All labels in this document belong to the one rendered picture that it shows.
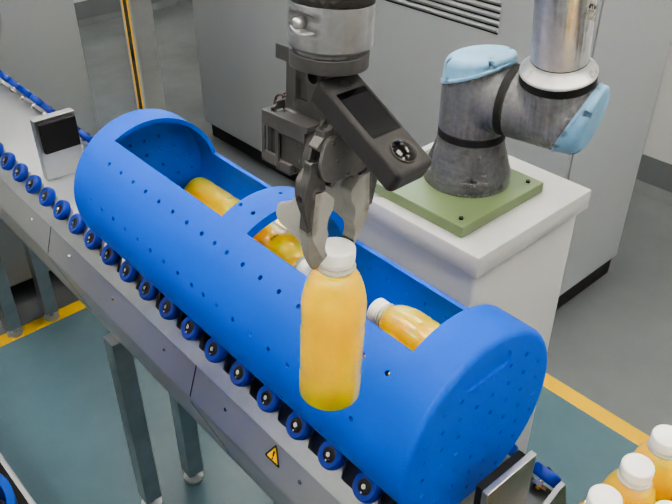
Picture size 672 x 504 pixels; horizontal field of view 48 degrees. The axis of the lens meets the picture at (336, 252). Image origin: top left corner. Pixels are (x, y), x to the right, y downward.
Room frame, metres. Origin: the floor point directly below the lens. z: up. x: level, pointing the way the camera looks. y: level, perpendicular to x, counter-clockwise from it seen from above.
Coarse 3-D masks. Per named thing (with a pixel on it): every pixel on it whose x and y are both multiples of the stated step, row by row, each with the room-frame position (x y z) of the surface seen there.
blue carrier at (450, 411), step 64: (128, 128) 1.27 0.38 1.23; (192, 128) 1.35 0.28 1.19; (128, 192) 1.12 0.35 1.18; (256, 192) 1.03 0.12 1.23; (128, 256) 1.09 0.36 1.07; (192, 256) 0.95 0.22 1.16; (256, 256) 0.89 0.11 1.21; (384, 256) 1.01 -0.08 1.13; (256, 320) 0.82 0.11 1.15; (448, 320) 0.72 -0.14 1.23; (512, 320) 0.74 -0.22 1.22; (384, 384) 0.66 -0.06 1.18; (448, 384) 0.63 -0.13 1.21; (512, 384) 0.71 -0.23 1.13; (384, 448) 0.61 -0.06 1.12; (448, 448) 0.64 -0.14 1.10
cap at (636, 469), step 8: (624, 456) 0.63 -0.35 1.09; (632, 456) 0.63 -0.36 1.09; (640, 456) 0.63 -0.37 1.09; (624, 464) 0.61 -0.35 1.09; (632, 464) 0.61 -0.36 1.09; (640, 464) 0.61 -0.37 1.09; (648, 464) 0.61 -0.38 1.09; (624, 472) 0.61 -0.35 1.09; (632, 472) 0.60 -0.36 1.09; (640, 472) 0.60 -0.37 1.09; (648, 472) 0.60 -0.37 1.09; (624, 480) 0.60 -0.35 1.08; (632, 480) 0.60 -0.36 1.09; (640, 480) 0.59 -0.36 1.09; (648, 480) 0.60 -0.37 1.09
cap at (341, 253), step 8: (328, 240) 0.64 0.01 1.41; (336, 240) 0.64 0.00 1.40; (344, 240) 0.64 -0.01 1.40; (328, 248) 0.62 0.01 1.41; (336, 248) 0.62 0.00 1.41; (344, 248) 0.62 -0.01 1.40; (352, 248) 0.62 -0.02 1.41; (328, 256) 0.61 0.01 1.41; (336, 256) 0.61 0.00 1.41; (344, 256) 0.61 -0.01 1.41; (352, 256) 0.62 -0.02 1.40; (320, 264) 0.62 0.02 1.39; (328, 264) 0.61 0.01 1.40; (336, 264) 0.61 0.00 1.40; (344, 264) 0.61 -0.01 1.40; (352, 264) 0.62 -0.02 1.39
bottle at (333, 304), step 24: (312, 288) 0.61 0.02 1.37; (336, 288) 0.60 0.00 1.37; (360, 288) 0.61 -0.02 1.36; (312, 312) 0.60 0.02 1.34; (336, 312) 0.59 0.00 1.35; (360, 312) 0.60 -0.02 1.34; (312, 336) 0.60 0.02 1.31; (336, 336) 0.59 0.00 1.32; (360, 336) 0.61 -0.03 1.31; (312, 360) 0.59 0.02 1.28; (336, 360) 0.59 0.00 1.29; (360, 360) 0.61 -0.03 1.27; (312, 384) 0.59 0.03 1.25; (336, 384) 0.59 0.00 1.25; (360, 384) 0.61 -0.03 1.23; (336, 408) 0.59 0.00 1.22
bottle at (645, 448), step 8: (648, 440) 0.67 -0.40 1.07; (640, 448) 0.67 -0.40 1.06; (648, 448) 0.66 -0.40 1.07; (648, 456) 0.65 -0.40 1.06; (656, 456) 0.65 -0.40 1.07; (664, 456) 0.64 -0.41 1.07; (656, 464) 0.64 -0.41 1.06; (664, 464) 0.64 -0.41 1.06; (656, 472) 0.64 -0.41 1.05; (664, 472) 0.63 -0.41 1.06; (656, 480) 0.63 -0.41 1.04; (664, 480) 0.63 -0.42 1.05; (656, 488) 0.63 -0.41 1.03; (664, 488) 0.63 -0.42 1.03; (656, 496) 0.63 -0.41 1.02; (664, 496) 0.63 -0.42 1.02
